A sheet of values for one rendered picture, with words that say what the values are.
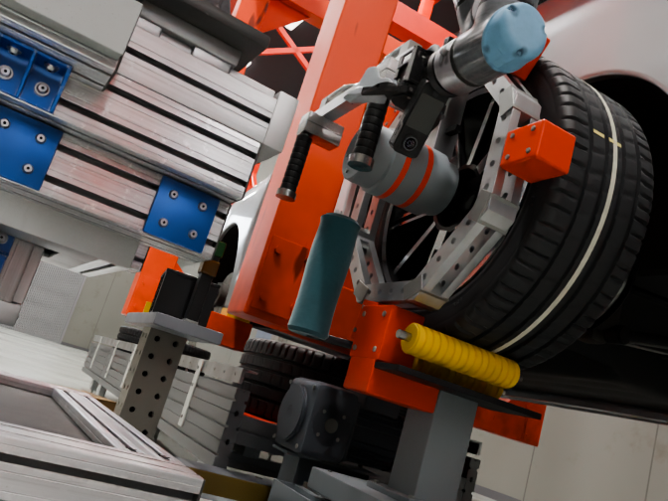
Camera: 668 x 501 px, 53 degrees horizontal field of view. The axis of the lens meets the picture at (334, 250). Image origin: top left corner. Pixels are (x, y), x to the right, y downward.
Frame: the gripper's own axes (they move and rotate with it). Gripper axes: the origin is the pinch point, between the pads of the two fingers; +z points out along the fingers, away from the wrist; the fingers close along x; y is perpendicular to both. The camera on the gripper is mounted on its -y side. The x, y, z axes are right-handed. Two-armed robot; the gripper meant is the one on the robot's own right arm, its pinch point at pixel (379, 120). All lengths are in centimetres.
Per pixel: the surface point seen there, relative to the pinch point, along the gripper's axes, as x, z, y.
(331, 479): -25, 29, -61
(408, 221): -30.9, 37.0, -1.1
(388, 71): 1.1, -0.1, 9.0
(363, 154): 0.9, 0.4, -6.7
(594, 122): -35.5, -11.7, 13.1
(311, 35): -243, 944, 567
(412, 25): -144, 317, 245
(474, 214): -20.1, -4.6, -9.9
